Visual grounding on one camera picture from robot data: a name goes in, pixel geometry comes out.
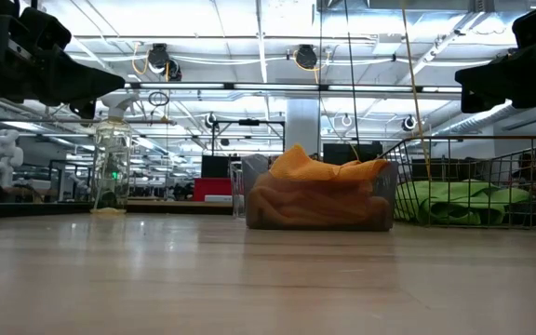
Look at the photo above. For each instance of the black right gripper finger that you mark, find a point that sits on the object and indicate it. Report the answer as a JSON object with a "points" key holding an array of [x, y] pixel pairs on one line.
{"points": [[496, 86]]}

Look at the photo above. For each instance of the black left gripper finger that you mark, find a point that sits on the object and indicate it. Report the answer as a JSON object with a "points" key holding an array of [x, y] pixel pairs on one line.
{"points": [[84, 111], [77, 84]]}

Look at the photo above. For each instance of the green microfiber towel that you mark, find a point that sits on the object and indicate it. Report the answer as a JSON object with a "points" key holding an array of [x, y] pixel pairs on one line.
{"points": [[463, 191], [454, 215]]}

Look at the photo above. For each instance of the orange microfiber towel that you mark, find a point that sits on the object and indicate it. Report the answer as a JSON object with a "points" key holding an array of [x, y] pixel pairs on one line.
{"points": [[305, 167], [314, 205]]}

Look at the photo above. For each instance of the clear spray bottle white trigger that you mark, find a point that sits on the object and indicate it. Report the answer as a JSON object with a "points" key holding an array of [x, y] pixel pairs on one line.
{"points": [[112, 163]]}

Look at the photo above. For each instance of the white robot figure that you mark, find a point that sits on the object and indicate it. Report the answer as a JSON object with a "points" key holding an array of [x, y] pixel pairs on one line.
{"points": [[5, 153]]}

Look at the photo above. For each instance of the black monitor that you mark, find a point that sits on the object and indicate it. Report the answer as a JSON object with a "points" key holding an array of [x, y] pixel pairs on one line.
{"points": [[214, 166]]}

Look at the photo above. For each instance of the red box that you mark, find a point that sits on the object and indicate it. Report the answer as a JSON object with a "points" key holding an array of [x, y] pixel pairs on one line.
{"points": [[212, 188]]}

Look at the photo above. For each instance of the smoky grey plastic bin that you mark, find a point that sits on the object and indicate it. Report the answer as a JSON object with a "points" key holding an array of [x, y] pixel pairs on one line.
{"points": [[253, 172]]}

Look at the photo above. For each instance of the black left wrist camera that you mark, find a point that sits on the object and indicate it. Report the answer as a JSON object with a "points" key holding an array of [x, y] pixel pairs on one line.
{"points": [[47, 30]]}

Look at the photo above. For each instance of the black gantry frame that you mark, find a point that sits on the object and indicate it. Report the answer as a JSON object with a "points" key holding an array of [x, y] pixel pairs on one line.
{"points": [[249, 122]]}

